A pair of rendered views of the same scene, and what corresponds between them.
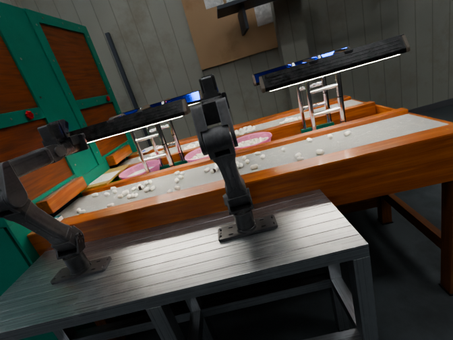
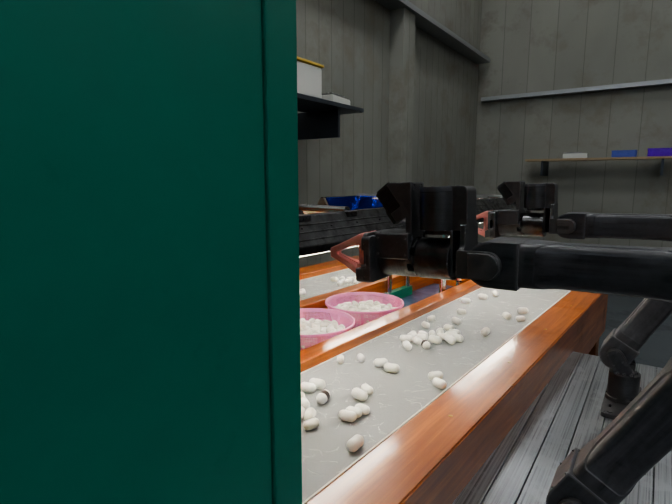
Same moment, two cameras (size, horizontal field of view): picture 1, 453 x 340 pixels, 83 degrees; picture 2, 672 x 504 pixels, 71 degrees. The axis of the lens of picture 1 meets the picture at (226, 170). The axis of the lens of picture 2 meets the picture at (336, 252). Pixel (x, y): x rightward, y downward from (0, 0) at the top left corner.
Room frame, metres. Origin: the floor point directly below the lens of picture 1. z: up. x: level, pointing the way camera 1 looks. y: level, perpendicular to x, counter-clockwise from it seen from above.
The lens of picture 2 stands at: (0.80, 1.19, 1.18)
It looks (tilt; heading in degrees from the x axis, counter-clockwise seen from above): 9 degrees down; 300
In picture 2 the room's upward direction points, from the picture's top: straight up
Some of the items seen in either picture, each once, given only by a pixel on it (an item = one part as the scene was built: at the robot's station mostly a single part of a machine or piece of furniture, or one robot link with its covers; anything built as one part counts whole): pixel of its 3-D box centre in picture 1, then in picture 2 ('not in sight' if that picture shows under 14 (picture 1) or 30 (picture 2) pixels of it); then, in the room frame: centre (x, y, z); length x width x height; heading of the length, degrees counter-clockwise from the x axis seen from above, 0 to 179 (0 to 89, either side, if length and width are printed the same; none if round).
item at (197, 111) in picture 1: (215, 120); (631, 240); (0.76, -0.01, 1.05); 0.30 x 0.09 x 0.12; 176
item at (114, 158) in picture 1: (119, 154); not in sight; (1.98, 0.75, 0.83); 0.30 x 0.06 x 0.07; 172
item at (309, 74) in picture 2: not in sight; (286, 80); (2.93, -1.71, 1.90); 0.45 x 0.37 x 0.25; 86
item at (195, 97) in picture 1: (159, 107); not in sight; (1.86, 0.32, 1.08); 0.62 x 0.08 x 0.07; 82
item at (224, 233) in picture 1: (244, 219); (623, 386); (0.75, -0.01, 0.71); 0.20 x 0.07 x 0.08; 86
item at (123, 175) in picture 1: (142, 175); not in sight; (1.60, 0.53, 0.72); 0.27 x 0.27 x 0.10
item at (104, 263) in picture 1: (77, 262); not in sight; (0.79, 0.59, 0.71); 0.20 x 0.07 x 0.08; 86
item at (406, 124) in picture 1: (232, 170); (441, 342); (1.18, -0.03, 0.73); 1.81 x 0.30 x 0.02; 82
